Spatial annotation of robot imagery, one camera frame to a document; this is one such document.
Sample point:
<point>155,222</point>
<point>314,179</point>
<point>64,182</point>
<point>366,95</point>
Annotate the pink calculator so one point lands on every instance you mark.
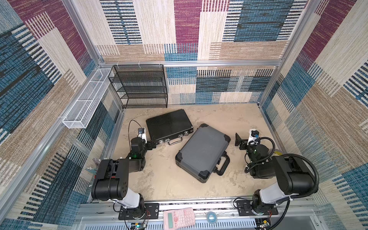
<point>179,218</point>

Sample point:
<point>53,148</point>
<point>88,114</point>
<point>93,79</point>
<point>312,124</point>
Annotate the black poker case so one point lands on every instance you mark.
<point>169,126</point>

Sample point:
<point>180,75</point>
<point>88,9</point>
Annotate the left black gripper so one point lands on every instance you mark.
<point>149,143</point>

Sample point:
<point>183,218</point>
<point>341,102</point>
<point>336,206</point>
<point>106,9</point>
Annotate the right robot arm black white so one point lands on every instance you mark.
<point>296,176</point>

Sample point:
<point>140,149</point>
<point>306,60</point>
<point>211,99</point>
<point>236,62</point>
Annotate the blue tape roll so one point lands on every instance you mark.
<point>211,217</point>

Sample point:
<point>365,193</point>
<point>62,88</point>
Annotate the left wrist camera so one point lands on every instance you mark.
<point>142,134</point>

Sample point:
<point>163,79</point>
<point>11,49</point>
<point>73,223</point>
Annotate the white wire mesh basket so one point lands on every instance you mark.
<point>85,106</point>

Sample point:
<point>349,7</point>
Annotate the grey poker case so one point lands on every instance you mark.
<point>204,153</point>

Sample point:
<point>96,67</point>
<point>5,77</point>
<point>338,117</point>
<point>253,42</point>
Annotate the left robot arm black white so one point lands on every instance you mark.
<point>111,180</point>

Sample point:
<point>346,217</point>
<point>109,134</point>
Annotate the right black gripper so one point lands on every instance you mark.
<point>243,143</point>

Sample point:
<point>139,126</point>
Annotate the black wire mesh shelf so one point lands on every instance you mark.
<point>140,86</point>

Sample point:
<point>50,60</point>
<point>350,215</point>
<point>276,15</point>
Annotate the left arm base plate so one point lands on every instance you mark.
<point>147,211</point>

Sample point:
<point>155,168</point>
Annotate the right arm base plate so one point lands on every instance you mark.
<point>248,208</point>

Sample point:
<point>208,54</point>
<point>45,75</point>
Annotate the grey yellow tape roll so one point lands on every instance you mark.
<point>278,153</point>

